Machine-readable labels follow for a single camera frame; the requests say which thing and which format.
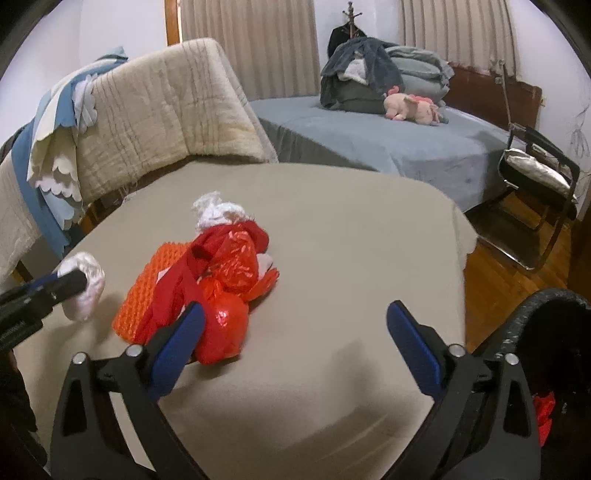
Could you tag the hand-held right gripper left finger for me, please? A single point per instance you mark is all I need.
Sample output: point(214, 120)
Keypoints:
point(178, 355)

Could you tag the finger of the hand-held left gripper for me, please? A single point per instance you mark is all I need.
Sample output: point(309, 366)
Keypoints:
point(64, 286)

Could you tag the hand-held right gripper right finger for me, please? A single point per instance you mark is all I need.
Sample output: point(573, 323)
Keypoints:
point(413, 355)

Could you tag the white tissue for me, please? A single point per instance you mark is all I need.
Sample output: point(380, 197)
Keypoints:
point(90, 297)

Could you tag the red plastic bag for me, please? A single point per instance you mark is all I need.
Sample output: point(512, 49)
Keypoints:
point(226, 323)

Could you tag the dark red cloth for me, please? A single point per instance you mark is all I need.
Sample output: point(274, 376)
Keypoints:
point(175, 286)

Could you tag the orange spiky mat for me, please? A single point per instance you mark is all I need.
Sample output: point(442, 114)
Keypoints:
point(143, 295)

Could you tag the black bin with bag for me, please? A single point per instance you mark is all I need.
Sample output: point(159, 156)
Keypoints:
point(531, 314)

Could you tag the red plastic scrap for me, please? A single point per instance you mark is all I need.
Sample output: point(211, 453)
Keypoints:
point(545, 415)

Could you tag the white plastic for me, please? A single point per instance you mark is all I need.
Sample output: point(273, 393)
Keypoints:
point(217, 212)

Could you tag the beige quilted blanket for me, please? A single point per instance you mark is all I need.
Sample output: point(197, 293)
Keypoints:
point(161, 115)
point(14, 221)

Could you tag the white scalloped cloth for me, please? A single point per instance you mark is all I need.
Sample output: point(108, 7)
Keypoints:
point(51, 157)

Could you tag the dark grey garment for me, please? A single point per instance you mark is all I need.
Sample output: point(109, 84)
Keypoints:
point(7, 150)

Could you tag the light blue scalloped cloth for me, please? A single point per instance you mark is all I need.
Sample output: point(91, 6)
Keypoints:
point(60, 101)

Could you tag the bed with grey sheet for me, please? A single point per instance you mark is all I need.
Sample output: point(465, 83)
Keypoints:
point(369, 143)

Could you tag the white seat cushion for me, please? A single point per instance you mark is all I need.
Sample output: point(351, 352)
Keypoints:
point(535, 168)

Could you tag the pink plush toy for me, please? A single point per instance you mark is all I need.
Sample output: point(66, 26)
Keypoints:
point(406, 106)

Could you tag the black metal chair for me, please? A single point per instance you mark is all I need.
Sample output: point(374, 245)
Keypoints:
point(545, 143)

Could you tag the wooden headboard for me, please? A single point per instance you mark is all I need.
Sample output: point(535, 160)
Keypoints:
point(485, 101)

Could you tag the thin metal pole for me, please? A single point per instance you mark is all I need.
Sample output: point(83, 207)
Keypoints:
point(505, 97)

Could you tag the grey folded duvet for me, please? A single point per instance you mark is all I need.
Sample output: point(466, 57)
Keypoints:
point(420, 69)

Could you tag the grey fluffy blanket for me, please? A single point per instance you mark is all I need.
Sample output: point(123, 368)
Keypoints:
point(360, 60)

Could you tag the wide beige curtain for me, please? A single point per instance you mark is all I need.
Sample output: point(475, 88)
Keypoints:
point(277, 46)

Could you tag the dark hanging jacket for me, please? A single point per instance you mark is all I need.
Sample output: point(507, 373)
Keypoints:
point(339, 39)

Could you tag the wooden coat rack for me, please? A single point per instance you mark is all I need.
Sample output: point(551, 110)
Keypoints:
point(352, 16)

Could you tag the wooden door frame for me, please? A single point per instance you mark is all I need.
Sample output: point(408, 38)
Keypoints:
point(172, 23)

